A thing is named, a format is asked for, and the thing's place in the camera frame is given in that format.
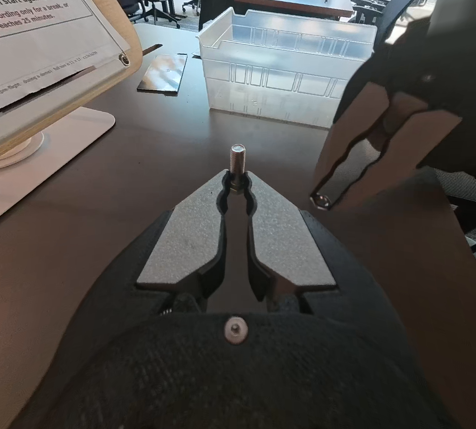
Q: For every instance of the black glossy plate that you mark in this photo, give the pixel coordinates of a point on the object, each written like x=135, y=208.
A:
x=163, y=74

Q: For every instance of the round white stand foot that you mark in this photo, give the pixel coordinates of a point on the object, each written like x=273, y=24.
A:
x=22, y=150

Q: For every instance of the metal board screw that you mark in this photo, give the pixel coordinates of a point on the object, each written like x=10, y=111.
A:
x=124, y=59

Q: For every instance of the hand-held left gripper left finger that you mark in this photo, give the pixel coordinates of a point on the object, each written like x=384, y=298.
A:
x=186, y=243

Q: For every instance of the clear plastic bin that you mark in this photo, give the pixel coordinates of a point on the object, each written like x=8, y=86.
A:
x=282, y=76

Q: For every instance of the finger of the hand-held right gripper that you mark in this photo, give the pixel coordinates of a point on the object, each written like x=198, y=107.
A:
x=416, y=131
x=353, y=120

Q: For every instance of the wooden display board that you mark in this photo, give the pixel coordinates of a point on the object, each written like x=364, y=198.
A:
x=122, y=20

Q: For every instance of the white stand base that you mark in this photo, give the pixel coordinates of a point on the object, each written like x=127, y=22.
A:
x=74, y=135

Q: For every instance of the steel hex nut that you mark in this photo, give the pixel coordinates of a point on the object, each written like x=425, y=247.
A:
x=322, y=201

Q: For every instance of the steel hex bolt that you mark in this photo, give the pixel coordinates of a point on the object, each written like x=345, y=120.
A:
x=238, y=161

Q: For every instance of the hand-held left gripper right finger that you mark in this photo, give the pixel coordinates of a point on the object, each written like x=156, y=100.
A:
x=290, y=247

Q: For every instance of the printed instruction sheet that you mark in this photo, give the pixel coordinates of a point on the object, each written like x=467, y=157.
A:
x=44, y=46

